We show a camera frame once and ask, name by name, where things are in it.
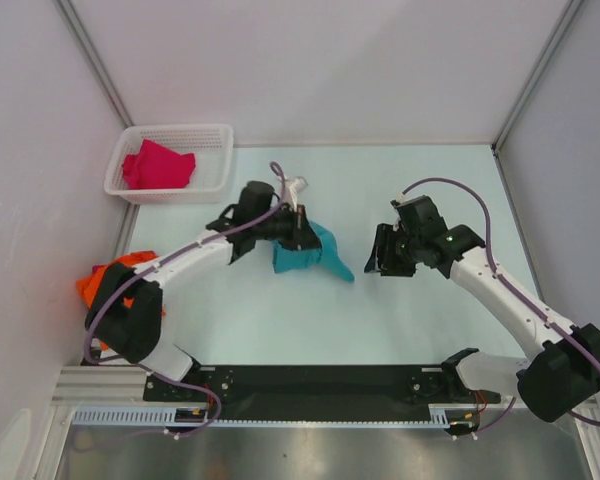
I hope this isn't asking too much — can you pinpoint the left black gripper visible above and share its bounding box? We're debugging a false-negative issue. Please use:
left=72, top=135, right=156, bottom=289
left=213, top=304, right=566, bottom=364
left=252, top=203, right=323, bottom=251

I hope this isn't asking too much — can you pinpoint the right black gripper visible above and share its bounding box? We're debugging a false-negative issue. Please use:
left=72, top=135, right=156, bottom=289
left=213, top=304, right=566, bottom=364
left=364, top=223, right=423, bottom=277

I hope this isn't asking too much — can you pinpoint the teal t shirt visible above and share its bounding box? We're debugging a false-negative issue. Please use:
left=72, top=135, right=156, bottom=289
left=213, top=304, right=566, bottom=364
left=272, top=222, right=355, bottom=283

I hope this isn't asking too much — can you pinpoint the white plastic basket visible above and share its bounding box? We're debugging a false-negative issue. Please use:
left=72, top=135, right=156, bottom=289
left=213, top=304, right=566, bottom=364
left=104, top=123, right=234, bottom=205

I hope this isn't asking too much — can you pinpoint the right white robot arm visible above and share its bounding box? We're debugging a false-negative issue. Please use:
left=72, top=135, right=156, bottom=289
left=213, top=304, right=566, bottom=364
left=364, top=196, right=600, bottom=422

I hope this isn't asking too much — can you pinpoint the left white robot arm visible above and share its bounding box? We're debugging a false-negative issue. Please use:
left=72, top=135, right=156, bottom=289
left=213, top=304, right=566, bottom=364
left=85, top=177, right=322, bottom=400

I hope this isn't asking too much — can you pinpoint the magenta t shirt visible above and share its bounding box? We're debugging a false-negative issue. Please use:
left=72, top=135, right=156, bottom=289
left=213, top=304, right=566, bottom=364
left=122, top=139, right=196, bottom=190

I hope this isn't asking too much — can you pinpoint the orange t shirt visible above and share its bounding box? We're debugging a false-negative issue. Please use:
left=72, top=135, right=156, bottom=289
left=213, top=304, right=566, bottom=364
left=75, top=251, right=167, bottom=351

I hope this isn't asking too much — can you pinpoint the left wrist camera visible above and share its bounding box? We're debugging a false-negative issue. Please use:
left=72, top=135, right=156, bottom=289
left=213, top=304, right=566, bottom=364
left=283, top=176, right=308, bottom=210

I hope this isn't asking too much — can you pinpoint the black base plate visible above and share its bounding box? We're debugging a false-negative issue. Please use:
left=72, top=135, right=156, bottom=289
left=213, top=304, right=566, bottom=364
left=143, top=364, right=501, bottom=424

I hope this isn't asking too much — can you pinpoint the aluminium front rail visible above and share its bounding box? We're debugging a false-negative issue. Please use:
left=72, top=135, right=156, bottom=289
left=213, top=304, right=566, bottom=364
left=52, top=366, right=151, bottom=405

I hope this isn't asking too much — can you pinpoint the white slotted cable duct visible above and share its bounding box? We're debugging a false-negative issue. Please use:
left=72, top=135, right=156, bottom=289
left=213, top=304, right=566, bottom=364
left=72, top=404, right=481, bottom=429

